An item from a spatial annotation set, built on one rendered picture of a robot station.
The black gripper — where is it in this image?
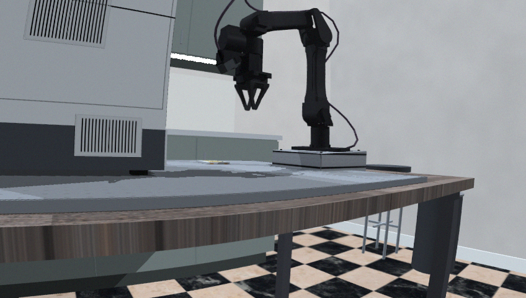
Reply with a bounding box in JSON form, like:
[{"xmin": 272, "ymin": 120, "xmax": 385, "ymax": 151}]
[{"xmin": 233, "ymin": 55, "xmax": 272, "ymax": 111}]

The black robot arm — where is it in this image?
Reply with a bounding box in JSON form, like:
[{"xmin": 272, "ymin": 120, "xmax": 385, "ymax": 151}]
[{"xmin": 216, "ymin": 8, "xmax": 350, "ymax": 152}]

